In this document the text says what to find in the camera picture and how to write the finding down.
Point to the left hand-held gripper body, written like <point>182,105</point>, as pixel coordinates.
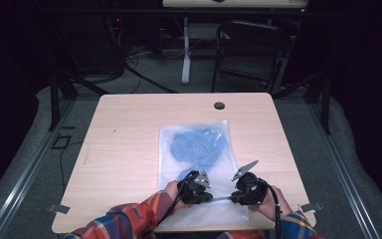
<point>190,192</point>

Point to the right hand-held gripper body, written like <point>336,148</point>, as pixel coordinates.
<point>253,191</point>

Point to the white mesh laundry bag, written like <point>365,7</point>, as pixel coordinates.
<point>212,215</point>

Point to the person's left hand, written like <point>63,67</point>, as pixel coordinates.
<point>172,191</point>

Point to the person's right hand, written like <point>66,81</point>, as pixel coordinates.
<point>272,205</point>

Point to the blue garment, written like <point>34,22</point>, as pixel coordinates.
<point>195,147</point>

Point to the black round table grommet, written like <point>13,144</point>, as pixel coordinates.
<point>219,106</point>

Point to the white desk leg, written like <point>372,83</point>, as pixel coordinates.
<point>186,59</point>

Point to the black folding chair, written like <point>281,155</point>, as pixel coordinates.
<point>250,49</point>

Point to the grey metal table bracket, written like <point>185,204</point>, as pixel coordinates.
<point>311,207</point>
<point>59,208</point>

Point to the aluminium floor rail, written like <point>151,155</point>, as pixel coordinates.
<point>30,169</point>
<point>341,169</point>

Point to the black metal frame stand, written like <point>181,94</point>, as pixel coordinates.
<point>325,103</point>
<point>54,99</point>

